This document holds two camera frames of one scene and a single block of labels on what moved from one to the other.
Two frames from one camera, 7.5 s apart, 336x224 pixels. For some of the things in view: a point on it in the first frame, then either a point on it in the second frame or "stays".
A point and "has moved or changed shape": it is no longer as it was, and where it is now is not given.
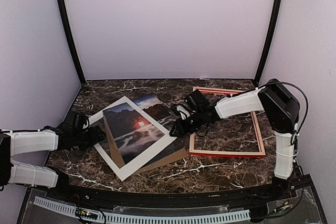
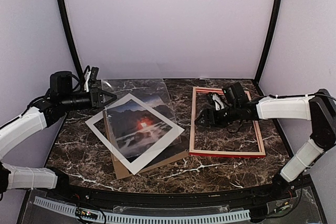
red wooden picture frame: x=228 y=93 stays
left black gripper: x=95 y=139 to x=95 y=94
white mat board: x=125 y=172 has moved or changed shape
